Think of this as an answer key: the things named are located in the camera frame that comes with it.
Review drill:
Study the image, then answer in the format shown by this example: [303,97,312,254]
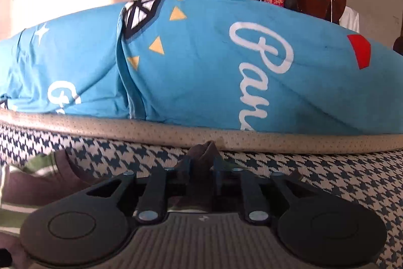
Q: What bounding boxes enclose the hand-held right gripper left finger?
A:
[86,156,193,223]

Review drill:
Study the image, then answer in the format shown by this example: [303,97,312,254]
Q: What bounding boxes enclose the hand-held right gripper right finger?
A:
[213,157,318,223]

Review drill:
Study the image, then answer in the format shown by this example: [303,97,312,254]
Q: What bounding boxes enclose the green brown striped shirt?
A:
[0,140,243,269]

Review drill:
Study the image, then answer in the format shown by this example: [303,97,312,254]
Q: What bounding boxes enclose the beige dotted mattress edge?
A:
[0,108,403,156]

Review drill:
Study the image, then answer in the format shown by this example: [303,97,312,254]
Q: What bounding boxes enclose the houndstooth woven mat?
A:
[0,124,403,269]

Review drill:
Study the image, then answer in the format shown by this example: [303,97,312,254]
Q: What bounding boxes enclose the blue printed bedsheet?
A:
[0,0,403,135]

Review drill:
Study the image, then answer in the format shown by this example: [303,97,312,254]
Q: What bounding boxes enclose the white hanging cloth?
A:
[339,6,360,34]

